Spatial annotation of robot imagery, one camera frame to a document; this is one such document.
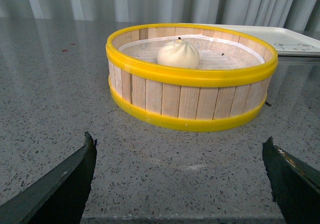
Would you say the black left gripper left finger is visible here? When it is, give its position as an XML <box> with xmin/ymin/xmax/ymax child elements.
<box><xmin>0</xmin><ymin>132</ymin><xmax>97</xmax><ymax>223</ymax></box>

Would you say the yellow-rimmed bamboo steamer basket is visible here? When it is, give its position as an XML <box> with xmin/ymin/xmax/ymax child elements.
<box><xmin>106</xmin><ymin>24</ymin><xmax>278</xmax><ymax>132</ymax></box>

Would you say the grey pleated curtain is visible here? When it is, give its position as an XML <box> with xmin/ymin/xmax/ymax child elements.
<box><xmin>0</xmin><ymin>0</ymin><xmax>320</xmax><ymax>31</ymax></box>

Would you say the white steamed bun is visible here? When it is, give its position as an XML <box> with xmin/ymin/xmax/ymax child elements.
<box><xmin>156</xmin><ymin>39</ymin><xmax>200</xmax><ymax>69</ymax></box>

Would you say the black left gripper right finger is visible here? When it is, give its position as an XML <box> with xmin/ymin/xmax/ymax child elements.
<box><xmin>262</xmin><ymin>137</ymin><xmax>320</xmax><ymax>223</ymax></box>

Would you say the white bear-print tray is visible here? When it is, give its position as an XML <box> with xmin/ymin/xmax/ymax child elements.
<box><xmin>209</xmin><ymin>24</ymin><xmax>320</xmax><ymax>57</ymax></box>

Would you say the white steamer liner cloth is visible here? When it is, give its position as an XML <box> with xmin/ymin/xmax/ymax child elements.
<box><xmin>119</xmin><ymin>35</ymin><xmax>265</xmax><ymax>70</ymax></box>

